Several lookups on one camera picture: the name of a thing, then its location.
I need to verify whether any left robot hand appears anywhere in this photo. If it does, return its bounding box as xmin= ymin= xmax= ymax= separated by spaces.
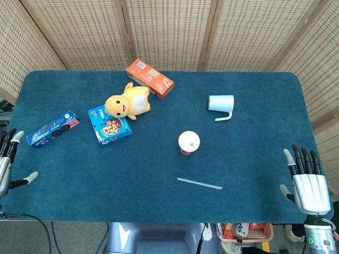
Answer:
xmin=0 ymin=128 xmax=39 ymax=198

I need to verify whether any light blue mug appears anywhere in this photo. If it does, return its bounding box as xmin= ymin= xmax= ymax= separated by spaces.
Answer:
xmin=207 ymin=94 xmax=235 ymax=122

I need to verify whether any blue cable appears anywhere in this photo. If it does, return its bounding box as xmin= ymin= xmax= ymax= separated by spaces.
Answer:
xmin=51 ymin=221 xmax=63 ymax=254

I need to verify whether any white oval device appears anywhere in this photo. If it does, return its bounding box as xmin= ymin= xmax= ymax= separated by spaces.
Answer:
xmin=202 ymin=224 xmax=213 ymax=242

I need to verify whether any blue cookie box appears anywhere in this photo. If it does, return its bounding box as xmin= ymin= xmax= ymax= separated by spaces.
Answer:
xmin=87 ymin=104 xmax=132 ymax=147

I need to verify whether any red paper cup white lid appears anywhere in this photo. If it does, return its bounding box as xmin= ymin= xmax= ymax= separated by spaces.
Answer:
xmin=177 ymin=130 xmax=201 ymax=156

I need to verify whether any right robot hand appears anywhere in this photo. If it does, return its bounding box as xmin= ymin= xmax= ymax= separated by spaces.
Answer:
xmin=280 ymin=144 xmax=332 ymax=215

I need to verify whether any orange snack box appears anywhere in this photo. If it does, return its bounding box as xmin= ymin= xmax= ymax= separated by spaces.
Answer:
xmin=126 ymin=58 xmax=175 ymax=101

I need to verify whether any black equipment beside table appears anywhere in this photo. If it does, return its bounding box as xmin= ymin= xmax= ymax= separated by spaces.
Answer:
xmin=0 ymin=97 xmax=14 ymax=128

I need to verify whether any pink storage basket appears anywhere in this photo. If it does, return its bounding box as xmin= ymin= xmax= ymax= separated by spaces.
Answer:
xmin=216 ymin=223 xmax=274 ymax=243

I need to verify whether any woven folding screen panel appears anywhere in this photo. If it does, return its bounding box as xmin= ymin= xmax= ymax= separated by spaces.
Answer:
xmin=120 ymin=0 xmax=219 ymax=71
xmin=264 ymin=0 xmax=339 ymax=196
xmin=0 ymin=0 xmax=67 ymax=105
xmin=197 ymin=0 xmax=326 ymax=72
xmin=20 ymin=0 xmax=133 ymax=71

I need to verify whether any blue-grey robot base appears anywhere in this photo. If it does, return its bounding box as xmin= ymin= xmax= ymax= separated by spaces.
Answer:
xmin=105 ymin=222 xmax=220 ymax=254

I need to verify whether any light sneaker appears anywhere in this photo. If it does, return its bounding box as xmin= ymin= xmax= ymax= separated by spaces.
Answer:
xmin=283 ymin=224 xmax=306 ymax=243

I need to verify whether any translucent drinking straw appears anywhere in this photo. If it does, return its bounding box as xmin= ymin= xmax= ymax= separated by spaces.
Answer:
xmin=177 ymin=177 xmax=224 ymax=191

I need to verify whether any blue Oreo box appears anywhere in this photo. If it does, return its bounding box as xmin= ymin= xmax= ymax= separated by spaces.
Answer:
xmin=25 ymin=110 xmax=81 ymax=149

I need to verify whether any black cable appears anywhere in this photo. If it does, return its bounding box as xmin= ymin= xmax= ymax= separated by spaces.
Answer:
xmin=0 ymin=211 xmax=52 ymax=254
xmin=96 ymin=222 xmax=110 ymax=254

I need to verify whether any blue felt table mat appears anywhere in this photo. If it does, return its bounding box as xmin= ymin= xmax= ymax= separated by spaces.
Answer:
xmin=0 ymin=70 xmax=334 ymax=223

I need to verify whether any yellow plush toy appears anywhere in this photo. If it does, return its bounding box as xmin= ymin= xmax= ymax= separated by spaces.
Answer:
xmin=104 ymin=81 xmax=151 ymax=121

